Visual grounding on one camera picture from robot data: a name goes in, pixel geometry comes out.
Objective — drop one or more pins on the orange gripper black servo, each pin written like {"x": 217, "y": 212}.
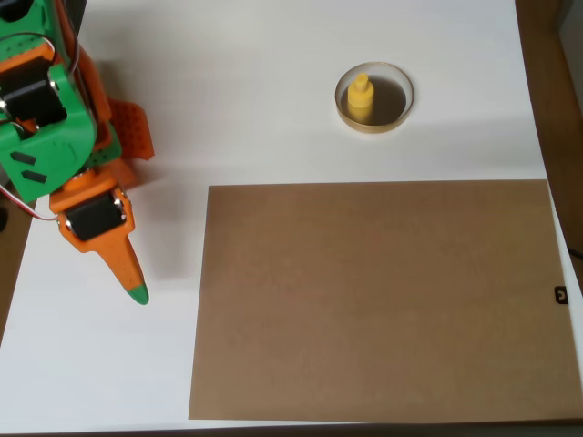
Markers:
{"x": 97, "y": 221}

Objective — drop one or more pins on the small yellow plastic piece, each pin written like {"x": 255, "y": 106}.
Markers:
{"x": 360, "y": 98}

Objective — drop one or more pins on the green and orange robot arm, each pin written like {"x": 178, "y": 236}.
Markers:
{"x": 45, "y": 145}

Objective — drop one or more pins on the round bowl with gold rim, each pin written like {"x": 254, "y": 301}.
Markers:
{"x": 391, "y": 100}

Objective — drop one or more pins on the brown hardboard sheet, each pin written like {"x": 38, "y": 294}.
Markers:
{"x": 387, "y": 296}

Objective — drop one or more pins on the small black clip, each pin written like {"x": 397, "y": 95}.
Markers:
{"x": 561, "y": 295}

